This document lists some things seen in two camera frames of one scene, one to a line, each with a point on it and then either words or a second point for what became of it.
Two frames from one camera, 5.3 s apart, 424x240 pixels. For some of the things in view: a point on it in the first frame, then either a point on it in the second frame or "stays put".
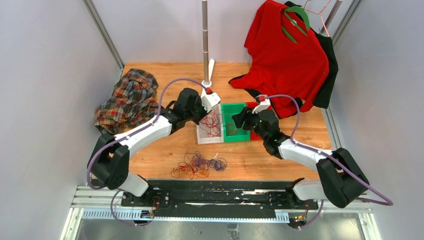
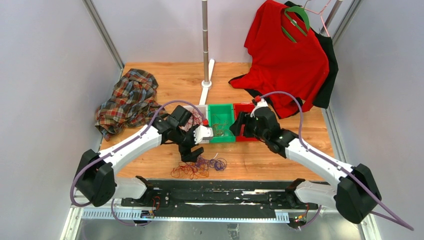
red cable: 193,171 stays put
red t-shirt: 288,57 stays put
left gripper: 205,112 to 188,156
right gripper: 246,115 stays put
